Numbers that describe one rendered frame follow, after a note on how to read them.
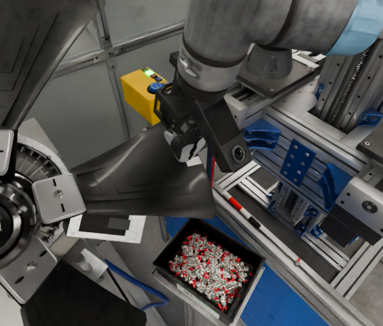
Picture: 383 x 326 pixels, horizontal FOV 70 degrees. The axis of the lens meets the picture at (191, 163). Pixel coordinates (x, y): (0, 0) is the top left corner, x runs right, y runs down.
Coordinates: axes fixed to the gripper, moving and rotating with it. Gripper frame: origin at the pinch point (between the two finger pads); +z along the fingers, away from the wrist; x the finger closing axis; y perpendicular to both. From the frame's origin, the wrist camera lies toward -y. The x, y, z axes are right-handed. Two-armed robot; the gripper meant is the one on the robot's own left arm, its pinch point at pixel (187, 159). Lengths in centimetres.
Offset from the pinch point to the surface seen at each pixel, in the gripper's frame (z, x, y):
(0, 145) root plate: -8.0, 24.5, 13.0
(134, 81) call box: 18.0, -11.9, 35.4
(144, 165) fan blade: 0.4, 7.2, 3.4
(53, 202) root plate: -1.1, 22.8, 5.0
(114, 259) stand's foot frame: 114, 15, 11
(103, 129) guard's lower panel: 72, -10, 59
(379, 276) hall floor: 93, -91, -84
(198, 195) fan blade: 1.4, 2.1, -6.6
